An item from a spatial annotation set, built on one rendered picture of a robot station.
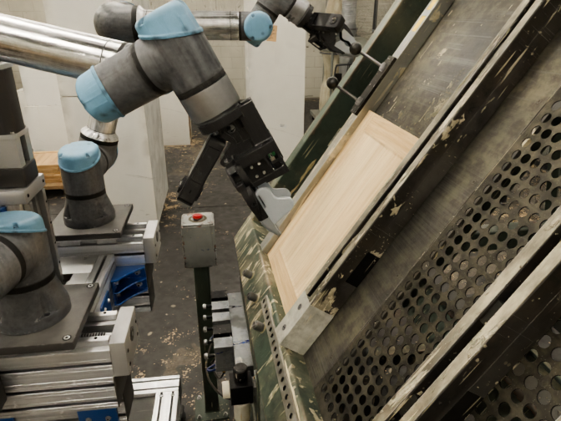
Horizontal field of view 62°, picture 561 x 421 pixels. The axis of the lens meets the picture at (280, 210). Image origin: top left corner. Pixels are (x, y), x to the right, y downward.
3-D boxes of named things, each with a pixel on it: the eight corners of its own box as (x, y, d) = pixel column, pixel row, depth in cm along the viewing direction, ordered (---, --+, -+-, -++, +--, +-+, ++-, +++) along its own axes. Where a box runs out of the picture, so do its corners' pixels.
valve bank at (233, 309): (204, 330, 169) (199, 273, 159) (243, 326, 171) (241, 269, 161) (207, 448, 123) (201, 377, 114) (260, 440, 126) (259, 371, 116)
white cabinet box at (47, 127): (60, 152, 579) (49, 93, 550) (108, 150, 585) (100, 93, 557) (37, 173, 506) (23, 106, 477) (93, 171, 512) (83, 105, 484)
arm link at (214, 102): (177, 104, 61) (181, 94, 69) (195, 134, 63) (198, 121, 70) (226, 77, 61) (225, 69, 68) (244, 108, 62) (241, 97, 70)
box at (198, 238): (185, 255, 183) (181, 213, 176) (215, 252, 185) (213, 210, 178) (184, 270, 172) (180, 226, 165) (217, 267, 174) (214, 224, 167)
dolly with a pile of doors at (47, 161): (34, 179, 489) (28, 150, 476) (86, 177, 494) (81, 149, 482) (11, 200, 433) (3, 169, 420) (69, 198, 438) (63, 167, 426)
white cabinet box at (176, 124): (149, 137, 647) (144, 84, 618) (192, 136, 654) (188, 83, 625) (144, 146, 606) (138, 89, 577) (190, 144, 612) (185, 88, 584)
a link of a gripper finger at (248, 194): (270, 220, 69) (240, 172, 65) (260, 225, 69) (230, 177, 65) (266, 208, 73) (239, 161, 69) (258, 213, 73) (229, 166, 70)
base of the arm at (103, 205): (57, 230, 138) (51, 199, 134) (72, 210, 151) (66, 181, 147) (110, 227, 139) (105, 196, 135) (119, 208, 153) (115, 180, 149)
